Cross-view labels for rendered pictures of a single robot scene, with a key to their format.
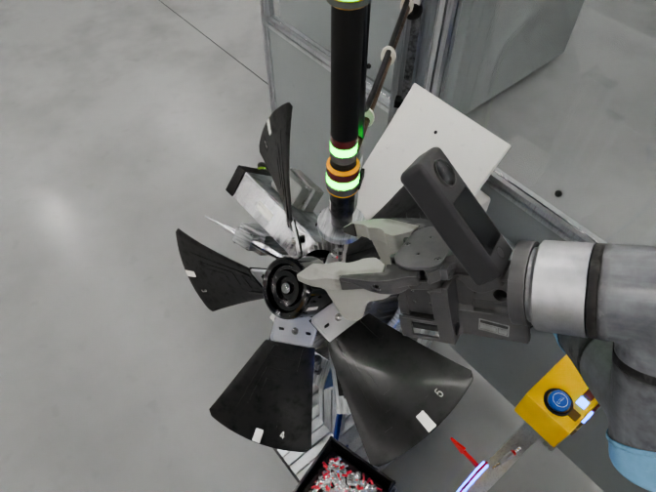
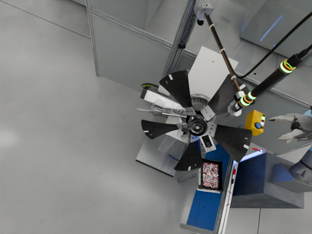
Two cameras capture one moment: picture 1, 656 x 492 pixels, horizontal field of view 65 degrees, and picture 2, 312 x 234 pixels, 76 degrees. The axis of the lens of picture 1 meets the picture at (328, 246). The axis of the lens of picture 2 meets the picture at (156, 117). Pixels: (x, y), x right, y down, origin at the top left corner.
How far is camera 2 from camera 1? 80 cm
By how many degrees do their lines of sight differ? 28
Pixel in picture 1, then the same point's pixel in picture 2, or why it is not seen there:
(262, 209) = (159, 101)
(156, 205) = (47, 98)
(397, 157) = (200, 71)
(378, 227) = (284, 119)
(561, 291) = not seen: outside the picture
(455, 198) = not seen: outside the picture
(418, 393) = (241, 140)
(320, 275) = (288, 138)
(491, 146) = (232, 63)
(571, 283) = not seen: outside the picture
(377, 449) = (237, 158)
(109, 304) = (56, 146)
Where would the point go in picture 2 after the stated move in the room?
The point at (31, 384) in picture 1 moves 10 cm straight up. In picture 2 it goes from (46, 188) to (42, 187)
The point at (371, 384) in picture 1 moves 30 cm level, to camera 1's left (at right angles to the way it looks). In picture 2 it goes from (230, 143) to (191, 165)
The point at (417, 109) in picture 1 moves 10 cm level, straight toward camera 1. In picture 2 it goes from (204, 55) to (210, 67)
